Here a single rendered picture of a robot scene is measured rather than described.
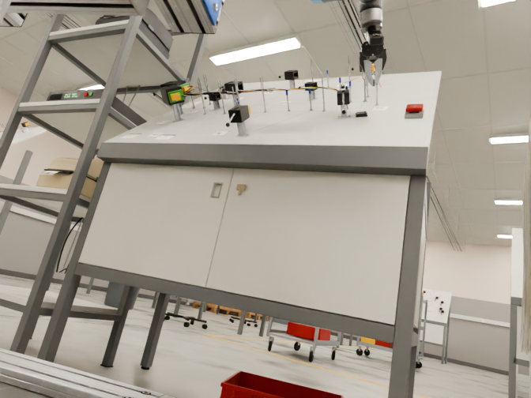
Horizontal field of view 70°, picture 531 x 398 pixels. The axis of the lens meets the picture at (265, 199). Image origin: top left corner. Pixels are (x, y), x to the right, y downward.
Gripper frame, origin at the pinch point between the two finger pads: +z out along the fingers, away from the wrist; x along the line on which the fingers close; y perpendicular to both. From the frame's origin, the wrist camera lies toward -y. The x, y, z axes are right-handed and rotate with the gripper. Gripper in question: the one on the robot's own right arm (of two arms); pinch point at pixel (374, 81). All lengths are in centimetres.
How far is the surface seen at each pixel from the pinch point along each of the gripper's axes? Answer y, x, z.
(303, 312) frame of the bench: -38, 23, 68
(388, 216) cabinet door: -32, 0, 44
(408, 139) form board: -23.7, -7.3, 22.6
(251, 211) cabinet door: -24, 40, 42
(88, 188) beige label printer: 2, 116, 32
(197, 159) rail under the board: -18, 59, 24
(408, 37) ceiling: 285, -56, -110
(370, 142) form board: -24.1, 3.1, 22.8
